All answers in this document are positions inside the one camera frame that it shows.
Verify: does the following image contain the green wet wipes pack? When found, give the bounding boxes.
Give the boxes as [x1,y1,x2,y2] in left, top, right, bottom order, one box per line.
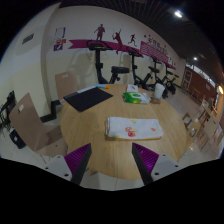
[122,91,152,105]

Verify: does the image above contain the round brown coaster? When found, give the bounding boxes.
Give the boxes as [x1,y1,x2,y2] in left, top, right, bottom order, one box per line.
[149,96,162,105]

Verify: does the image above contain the black rack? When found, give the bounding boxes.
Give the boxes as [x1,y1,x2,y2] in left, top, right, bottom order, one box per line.
[0,90,27,150]

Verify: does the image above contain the white flat strip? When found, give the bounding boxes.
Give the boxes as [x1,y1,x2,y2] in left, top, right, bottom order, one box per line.
[76,85,98,94]

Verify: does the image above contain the blue and orange tube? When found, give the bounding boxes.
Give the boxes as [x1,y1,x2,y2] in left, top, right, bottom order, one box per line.
[94,83,110,90]

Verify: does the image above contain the wall posters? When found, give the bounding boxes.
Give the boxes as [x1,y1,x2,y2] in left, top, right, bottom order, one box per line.
[53,27,68,52]

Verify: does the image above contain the dark wall sign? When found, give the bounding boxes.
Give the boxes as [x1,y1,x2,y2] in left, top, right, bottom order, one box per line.
[21,33,35,45]

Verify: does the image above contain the group of wooden chairs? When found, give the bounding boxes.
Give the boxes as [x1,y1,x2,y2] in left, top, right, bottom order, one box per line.
[181,96,224,151]

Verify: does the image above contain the white cup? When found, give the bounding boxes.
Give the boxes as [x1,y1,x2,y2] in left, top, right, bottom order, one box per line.
[153,82,166,100]

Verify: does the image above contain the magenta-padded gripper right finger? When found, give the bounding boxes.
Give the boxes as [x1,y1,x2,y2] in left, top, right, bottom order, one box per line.
[131,142,181,187]

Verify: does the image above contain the small white box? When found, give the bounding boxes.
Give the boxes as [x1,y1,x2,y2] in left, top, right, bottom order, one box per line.
[126,83,139,94]

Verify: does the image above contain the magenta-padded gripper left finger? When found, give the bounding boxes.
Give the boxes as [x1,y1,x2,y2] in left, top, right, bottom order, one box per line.
[43,143,93,186]

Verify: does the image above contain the wooden chair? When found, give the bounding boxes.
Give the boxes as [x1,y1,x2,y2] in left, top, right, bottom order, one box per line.
[54,70,79,101]
[8,92,69,158]

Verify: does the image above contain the white printed towel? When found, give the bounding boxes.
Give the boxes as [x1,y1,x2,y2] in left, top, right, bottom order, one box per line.
[105,116,165,140]

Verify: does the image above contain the black exercise bike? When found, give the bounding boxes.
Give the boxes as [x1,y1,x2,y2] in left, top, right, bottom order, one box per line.
[126,46,155,91]
[86,39,130,85]
[162,63,180,96]
[146,55,168,92]

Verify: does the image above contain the black mouse pad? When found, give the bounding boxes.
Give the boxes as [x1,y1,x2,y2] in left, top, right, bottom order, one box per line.
[63,86,114,113]

